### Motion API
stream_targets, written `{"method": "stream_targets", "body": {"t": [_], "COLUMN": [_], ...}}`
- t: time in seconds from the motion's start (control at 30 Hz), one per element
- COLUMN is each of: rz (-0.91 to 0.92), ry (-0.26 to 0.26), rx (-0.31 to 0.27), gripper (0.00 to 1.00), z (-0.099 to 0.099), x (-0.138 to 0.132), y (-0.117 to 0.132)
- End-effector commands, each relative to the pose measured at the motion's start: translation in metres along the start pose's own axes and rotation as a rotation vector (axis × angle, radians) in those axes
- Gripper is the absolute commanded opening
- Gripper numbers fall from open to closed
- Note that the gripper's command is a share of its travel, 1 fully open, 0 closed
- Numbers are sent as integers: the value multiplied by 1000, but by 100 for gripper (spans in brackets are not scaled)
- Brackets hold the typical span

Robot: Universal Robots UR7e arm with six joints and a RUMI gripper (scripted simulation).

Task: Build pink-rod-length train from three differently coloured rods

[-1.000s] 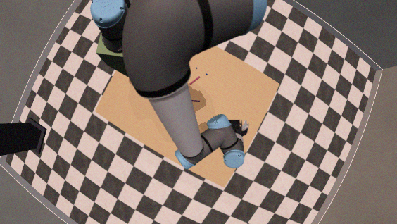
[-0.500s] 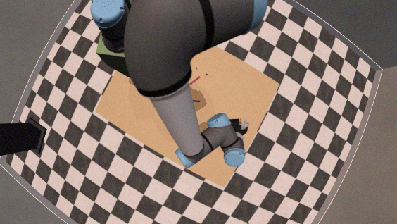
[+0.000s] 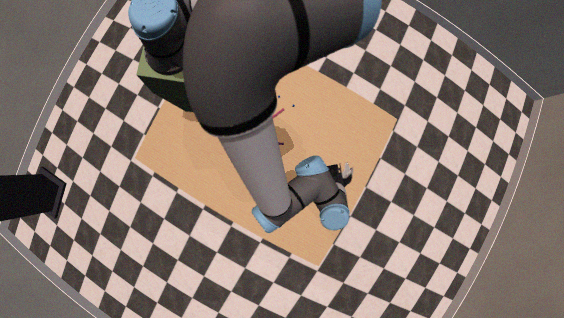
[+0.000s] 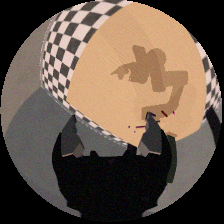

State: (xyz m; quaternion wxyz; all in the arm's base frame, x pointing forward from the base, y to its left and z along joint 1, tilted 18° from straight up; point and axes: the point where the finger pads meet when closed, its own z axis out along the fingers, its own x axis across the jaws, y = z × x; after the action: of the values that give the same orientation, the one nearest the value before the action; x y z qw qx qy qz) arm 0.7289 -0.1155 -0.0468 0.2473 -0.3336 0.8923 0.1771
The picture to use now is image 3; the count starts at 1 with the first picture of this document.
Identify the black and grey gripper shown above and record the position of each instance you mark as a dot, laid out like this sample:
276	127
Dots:
344	177

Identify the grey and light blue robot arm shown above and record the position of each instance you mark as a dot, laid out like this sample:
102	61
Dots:
234	54

